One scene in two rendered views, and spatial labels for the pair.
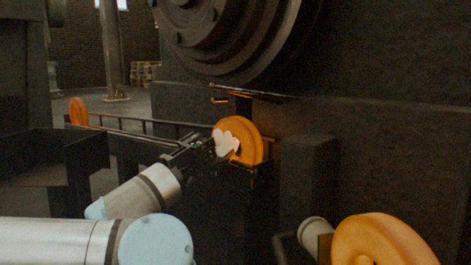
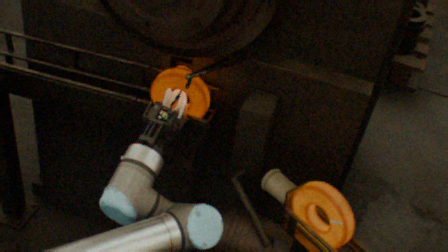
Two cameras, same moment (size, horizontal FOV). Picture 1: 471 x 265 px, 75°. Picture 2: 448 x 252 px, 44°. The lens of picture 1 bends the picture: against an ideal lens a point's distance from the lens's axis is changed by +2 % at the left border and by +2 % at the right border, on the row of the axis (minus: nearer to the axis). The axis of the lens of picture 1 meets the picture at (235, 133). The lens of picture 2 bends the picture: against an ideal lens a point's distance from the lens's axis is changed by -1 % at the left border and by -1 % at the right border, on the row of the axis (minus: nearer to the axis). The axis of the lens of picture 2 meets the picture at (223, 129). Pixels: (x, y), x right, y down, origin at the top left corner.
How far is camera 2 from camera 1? 0.87 m
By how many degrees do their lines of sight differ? 38
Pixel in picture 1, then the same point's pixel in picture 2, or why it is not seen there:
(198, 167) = (166, 135)
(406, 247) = (339, 205)
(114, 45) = not seen: outside the picture
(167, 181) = (157, 161)
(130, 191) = (136, 179)
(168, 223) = (209, 211)
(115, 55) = not seen: outside the picture
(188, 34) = (161, 26)
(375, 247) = (323, 203)
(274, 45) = (242, 39)
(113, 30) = not seen: outside the picture
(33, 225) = (134, 235)
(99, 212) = (125, 202)
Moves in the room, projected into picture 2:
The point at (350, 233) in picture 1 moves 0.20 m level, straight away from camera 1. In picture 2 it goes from (308, 194) to (295, 133)
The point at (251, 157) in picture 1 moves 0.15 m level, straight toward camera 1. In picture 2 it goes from (201, 110) to (223, 149)
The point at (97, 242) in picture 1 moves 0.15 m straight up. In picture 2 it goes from (174, 233) to (180, 181)
